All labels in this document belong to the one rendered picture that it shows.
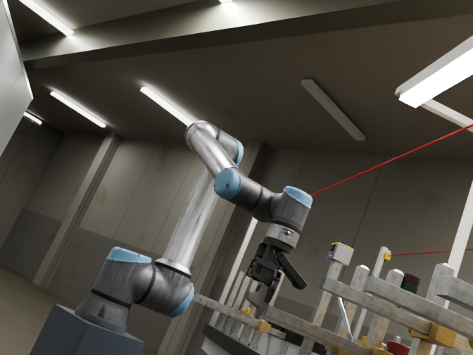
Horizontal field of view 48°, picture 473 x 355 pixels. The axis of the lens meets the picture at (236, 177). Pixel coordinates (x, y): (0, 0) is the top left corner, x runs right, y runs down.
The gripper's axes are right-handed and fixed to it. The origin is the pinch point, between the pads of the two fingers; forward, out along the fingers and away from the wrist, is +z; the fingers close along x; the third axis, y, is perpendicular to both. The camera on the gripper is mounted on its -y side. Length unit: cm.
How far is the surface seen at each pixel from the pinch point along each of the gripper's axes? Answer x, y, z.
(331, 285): 26.5, -6.7, -11.8
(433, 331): 28.6, -33.3, -11.4
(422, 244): -384, -240, -151
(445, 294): 76, -5, -10
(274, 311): 1.5, -3.2, -2.3
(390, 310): 26.6, -22.4, -12.1
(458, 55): -68, -63, -152
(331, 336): 1.5, -20.8, -2.3
